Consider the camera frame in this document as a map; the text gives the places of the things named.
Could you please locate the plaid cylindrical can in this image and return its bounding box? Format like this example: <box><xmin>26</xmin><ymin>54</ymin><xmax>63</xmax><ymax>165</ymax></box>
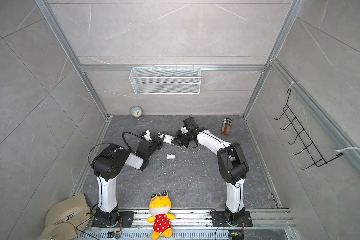
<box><xmin>221</xmin><ymin>118</ymin><xmax>232</xmax><ymax>135</ymax></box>

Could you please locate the black wall hook rack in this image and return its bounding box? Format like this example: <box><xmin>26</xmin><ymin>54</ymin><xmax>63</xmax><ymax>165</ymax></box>
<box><xmin>274</xmin><ymin>89</ymin><xmax>344</xmax><ymax>170</ymax></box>

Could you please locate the aluminium rail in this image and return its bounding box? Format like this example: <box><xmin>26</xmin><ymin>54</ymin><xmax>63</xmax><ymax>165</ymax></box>
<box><xmin>119</xmin><ymin>209</ymin><xmax>297</xmax><ymax>230</ymax></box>

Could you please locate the white battery cover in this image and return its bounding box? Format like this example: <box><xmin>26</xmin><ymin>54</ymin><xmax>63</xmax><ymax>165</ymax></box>
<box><xmin>166</xmin><ymin>154</ymin><xmax>176</xmax><ymax>160</ymax></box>

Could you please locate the beige cap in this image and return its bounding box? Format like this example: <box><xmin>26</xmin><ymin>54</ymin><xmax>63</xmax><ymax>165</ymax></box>
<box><xmin>40</xmin><ymin>193</ymin><xmax>91</xmax><ymax>240</ymax></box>

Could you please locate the small round clock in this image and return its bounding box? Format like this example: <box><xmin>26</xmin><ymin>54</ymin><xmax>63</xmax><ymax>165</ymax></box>
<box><xmin>131</xmin><ymin>106</ymin><xmax>143</xmax><ymax>119</ymax></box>

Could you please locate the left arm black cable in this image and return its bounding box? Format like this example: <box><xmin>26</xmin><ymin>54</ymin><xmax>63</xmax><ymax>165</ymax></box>
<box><xmin>121</xmin><ymin>131</ymin><xmax>143</xmax><ymax>154</ymax></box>

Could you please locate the white remote control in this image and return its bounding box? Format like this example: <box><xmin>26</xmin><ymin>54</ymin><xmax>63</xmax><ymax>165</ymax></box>
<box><xmin>163</xmin><ymin>134</ymin><xmax>174</xmax><ymax>145</ymax></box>

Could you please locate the yellow frog plush toy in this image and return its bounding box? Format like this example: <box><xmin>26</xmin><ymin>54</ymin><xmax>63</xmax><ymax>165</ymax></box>
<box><xmin>147</xmin><ymin>191</ymin><xmax>175</xmax><ymax>240</ymax></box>

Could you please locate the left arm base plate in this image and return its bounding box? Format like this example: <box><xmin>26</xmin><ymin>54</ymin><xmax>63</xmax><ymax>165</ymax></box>
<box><xmin>91</xmin><ymin>211</ymin><xmax>135</xmax><ymax>228</ymax></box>

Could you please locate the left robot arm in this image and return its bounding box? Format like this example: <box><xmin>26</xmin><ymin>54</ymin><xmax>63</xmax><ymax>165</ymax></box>
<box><xmin>90</xmin><ymin>131</ymin><xmax>166</xmax><ymax>226</ymax></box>

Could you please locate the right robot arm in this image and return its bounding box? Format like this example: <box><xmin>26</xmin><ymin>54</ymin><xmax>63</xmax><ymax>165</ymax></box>
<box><xmin>172</xmin><ymin>116</ymin><xmax>249</xmax><ymax>224</ymax></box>

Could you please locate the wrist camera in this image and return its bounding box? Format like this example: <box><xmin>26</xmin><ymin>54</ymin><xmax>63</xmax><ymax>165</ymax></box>
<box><xmin>141</xmin><ymin>130</ymin><xmax>152</xmax><ymax>142</ymax></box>
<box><xmin>181</xmin><ymin>126</ymin><xmax>189</xmax><ymax>135</ymax></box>

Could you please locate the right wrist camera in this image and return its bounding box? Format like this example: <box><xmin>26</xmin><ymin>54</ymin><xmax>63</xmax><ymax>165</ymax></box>
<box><xmin>181</xmin><ymin>126</ymin><xmax>189</xmax><ymax>135</ymax></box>

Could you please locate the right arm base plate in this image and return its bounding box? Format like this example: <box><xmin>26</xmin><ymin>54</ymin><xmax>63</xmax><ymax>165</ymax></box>
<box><xmin>210</xmin><ymin>210</ymin><xmax>253</xmax><ymax>228</ymax></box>

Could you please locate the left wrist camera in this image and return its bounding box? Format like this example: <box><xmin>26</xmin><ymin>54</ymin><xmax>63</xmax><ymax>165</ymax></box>
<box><xmin>141</xmin><ymin>130</ymin><xmax>152</xmax><ymax>142</ymax></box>

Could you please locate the white wire mesh basket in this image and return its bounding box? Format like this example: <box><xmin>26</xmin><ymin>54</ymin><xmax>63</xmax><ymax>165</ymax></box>
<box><xmin>129</xmin><ymin>67</ymin><xmax>202</xmax><ymax>95</ymax></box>

